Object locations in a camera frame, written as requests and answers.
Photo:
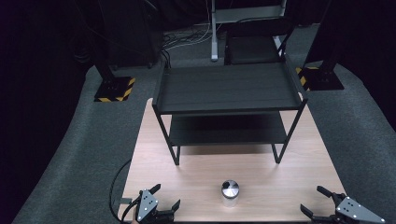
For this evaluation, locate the dark equipment cabinet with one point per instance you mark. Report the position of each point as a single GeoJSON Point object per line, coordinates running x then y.
{"type": "Point", "coordinates": [134, 34]}

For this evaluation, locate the person's left hand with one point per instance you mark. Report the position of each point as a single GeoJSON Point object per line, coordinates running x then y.
{"type": "Point", "coordinates": [134, 221]}

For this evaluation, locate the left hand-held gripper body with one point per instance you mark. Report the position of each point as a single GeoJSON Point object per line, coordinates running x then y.
{"type": "Point", "coordinates": [148, 203]}

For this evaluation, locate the black stand base striped edge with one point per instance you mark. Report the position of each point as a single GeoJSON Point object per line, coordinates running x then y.
{"type": "Point", "coordinates": [322, 79]}
{"type": "Point", "coordinates": [113, 88]}

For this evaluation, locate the black two-tier shelf rack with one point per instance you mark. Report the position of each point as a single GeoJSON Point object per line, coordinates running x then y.
{"type": "Point", "coordinates": [227, 87]}

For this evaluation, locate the black cart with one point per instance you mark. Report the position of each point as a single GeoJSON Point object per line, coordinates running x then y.
{"type": "Point", "coordinates": [252, 49]}

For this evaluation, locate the silver metal can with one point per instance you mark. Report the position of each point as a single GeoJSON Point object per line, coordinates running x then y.
{"type": "Point", "coordinates": [230, 193]}

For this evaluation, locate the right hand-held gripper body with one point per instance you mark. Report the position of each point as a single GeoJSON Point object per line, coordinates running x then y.
{"type": "Point", "coordinates": [353, 210]}

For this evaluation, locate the white metal stand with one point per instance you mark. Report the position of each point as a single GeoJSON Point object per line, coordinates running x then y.
{"type": "Point", "coordinates": [214, 37]}

